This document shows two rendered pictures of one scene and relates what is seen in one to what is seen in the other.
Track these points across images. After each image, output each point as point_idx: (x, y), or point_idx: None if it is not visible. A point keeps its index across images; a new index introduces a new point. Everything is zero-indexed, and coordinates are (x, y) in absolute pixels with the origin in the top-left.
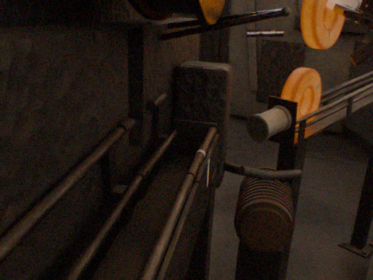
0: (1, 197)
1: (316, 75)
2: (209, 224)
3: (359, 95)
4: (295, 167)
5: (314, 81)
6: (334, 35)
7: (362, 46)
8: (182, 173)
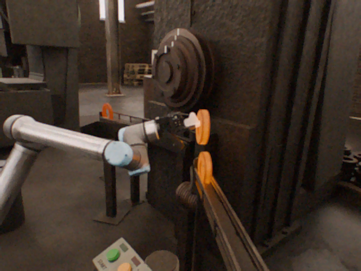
0: None
1: (203, 158)
2: (177, 161)
3: (227, 224)
4: (196, 195)
5: (202, 161)
6: (199, 139)
7: (178, 138)
8: None
